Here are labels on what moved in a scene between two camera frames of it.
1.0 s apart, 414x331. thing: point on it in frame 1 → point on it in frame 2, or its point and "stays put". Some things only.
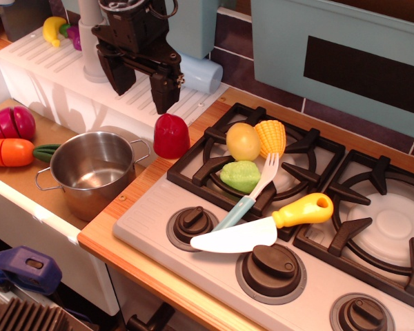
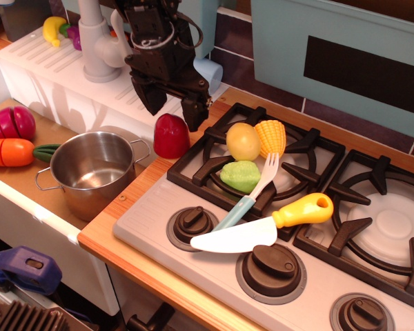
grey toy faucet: x=91 y=15 stays put
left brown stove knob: x=186 y=223 stays put
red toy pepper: x=171 y=137 stays put
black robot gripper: x=140 y=30 → x=162 y=56
